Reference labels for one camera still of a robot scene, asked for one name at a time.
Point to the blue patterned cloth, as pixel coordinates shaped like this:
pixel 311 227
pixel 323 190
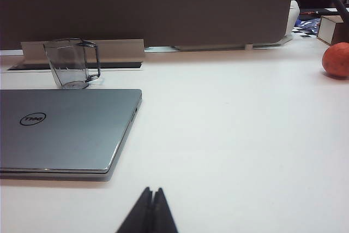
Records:
pixel 309 23

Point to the black white checkerboard sheet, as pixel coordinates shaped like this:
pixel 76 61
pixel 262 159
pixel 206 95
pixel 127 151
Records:
pixel 305 32

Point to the small wooden box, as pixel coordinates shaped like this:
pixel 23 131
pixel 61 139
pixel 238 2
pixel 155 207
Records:
pixel 331 29

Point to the orange fruit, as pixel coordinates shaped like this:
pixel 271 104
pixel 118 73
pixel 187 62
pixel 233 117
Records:
pixel 336 59

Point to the clear plastic water cup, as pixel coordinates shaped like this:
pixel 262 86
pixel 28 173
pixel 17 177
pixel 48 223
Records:
pixel 65 64

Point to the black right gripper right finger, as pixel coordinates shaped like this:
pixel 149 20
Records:
pixel 163 214

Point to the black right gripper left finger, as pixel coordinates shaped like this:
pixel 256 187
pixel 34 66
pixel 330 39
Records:
pixel 137 214

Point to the white divider foot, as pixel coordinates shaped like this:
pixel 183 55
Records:
pixel 249 46

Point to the grey desk divider panel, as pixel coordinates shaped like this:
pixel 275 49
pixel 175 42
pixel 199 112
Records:
pixel 136 3

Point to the silver Dell laptop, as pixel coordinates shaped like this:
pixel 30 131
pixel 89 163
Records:
pixel 68 134

